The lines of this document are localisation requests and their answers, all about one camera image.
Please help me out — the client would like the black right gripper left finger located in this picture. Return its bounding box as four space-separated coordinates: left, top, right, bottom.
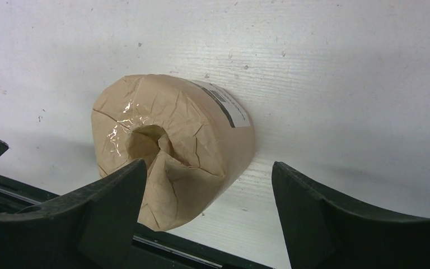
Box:
0 160 147 268

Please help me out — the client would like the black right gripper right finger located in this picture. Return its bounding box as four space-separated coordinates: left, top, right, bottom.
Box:
272 162 430 268

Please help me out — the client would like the brown roll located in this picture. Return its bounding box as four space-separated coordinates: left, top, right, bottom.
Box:
91 75 255 231

